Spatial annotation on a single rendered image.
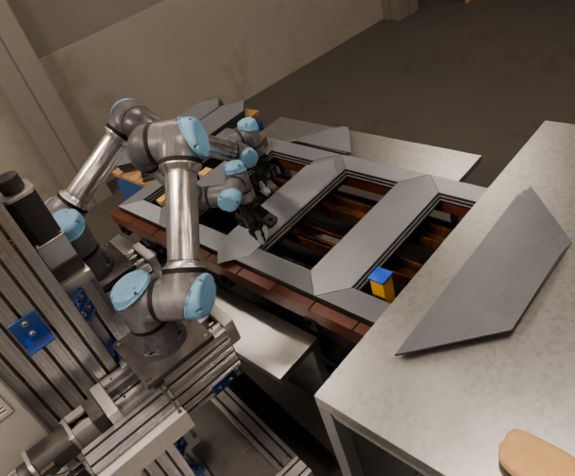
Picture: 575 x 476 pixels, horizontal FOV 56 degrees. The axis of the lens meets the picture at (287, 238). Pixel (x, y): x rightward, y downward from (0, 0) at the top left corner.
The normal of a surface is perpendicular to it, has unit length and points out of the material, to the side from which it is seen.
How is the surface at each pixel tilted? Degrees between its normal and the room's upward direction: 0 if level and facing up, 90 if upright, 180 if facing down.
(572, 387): 0
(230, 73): 90
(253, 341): 0
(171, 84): 90
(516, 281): 0
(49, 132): 90
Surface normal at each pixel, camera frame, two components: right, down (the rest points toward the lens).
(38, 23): 0.63, 0.36
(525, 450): -0.12, -0.86
